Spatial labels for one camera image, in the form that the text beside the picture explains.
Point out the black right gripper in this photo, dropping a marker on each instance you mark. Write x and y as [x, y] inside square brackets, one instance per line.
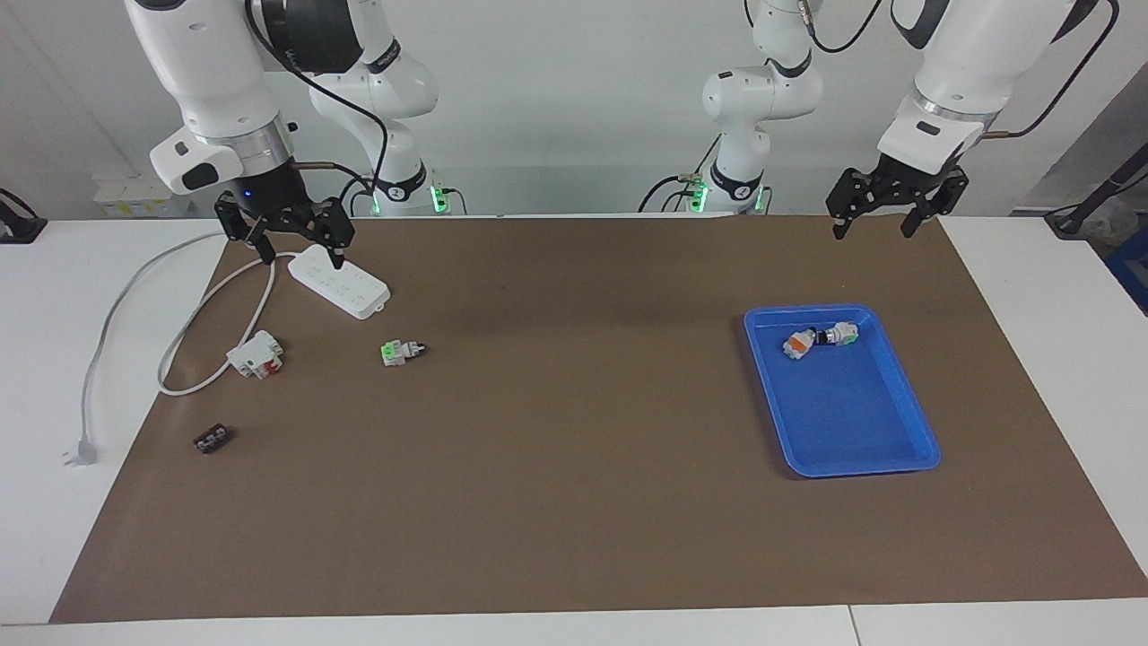
[269, 193]

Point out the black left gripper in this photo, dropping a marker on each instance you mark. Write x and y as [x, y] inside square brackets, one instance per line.
[919, 179]

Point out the selector switch with green block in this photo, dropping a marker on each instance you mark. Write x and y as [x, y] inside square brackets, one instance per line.
[399, 351]
[795, 344]
[841, 334]

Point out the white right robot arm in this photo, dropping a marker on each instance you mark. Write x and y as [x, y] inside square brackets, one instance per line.
[206, 72]

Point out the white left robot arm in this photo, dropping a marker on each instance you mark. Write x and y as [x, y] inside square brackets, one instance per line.
[969, 54]

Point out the white power strip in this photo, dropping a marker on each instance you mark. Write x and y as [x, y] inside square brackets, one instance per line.
[345, 287]

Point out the white circuit breaker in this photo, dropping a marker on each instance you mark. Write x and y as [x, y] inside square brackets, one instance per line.
[254, 354]

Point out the white small boxes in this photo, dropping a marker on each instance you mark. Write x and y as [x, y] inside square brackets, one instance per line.
[134, 196]

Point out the blue plastic tray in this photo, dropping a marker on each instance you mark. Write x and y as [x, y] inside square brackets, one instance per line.
[843, 413]

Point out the small black terminal block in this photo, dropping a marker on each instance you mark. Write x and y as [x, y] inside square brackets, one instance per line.
[213, 439]

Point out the blue box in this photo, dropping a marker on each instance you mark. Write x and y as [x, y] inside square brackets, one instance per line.
[1132, 269]

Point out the black device on table edge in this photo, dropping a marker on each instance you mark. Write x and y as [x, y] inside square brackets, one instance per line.
[18, 229]

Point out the brown table mat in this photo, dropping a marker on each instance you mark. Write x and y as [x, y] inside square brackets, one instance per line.
[574, 449]

